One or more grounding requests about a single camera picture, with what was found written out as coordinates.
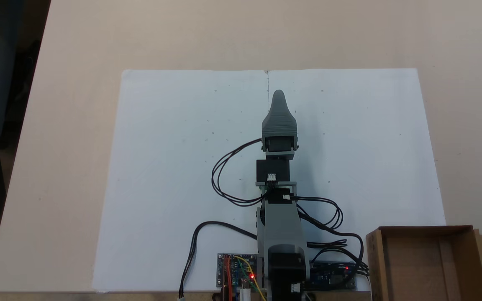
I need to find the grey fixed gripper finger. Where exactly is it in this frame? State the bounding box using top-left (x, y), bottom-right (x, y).
top-left (262, 89), bottom-right (298, 139)

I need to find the white paper sheet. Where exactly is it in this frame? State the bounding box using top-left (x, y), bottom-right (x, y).
top-left (92, 69), bottom-right (269, 293)
top-left (266, 68), bottom-right (447, 291)

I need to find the green circuit board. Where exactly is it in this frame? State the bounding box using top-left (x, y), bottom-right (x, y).
top-left (217, 253), bottom-right (259, 290)

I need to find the blue circuit board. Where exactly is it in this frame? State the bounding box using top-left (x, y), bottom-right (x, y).
top-left (309, 261), bottom-right (357, 291)

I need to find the brown cardboard box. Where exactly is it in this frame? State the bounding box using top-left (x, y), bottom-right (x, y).
top-left (365, 225), bottom-right (482, 301)

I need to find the black elbow cable bundle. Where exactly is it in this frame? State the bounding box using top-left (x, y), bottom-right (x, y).
top-left (290, 194), bottom-right (370, 289)

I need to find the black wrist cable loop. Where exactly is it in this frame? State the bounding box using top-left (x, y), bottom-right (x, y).
top-left (211, 139), bottom-right (265, 208)

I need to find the black power cable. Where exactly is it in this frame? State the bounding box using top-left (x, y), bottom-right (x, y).
top-left (178, 221), bottom-right (259, 301)

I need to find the yellow wire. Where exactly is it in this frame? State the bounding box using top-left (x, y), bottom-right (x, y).
top-left (234, 255), bottom-right (267, 301)

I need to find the orange wire bundle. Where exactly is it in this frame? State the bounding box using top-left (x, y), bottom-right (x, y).
top-left (223, 256), bottom-right (233, 301)

